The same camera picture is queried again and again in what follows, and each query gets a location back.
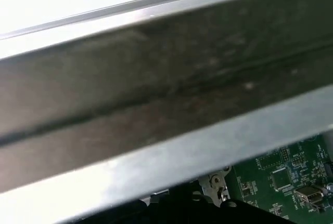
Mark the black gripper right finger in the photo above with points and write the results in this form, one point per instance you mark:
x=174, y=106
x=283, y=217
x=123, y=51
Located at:
x=234, y=213

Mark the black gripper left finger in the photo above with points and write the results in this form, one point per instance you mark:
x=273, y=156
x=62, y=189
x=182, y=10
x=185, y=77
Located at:
x=145, y=213

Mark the CPU socket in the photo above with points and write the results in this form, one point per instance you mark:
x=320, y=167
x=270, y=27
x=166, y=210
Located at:
x=214, y=179

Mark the green motherboard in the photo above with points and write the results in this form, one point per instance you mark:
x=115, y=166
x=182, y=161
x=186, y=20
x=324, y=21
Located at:
x=249, y=177

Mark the black PC case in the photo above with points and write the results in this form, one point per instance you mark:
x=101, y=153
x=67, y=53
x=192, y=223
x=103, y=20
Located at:
x=156, y=78

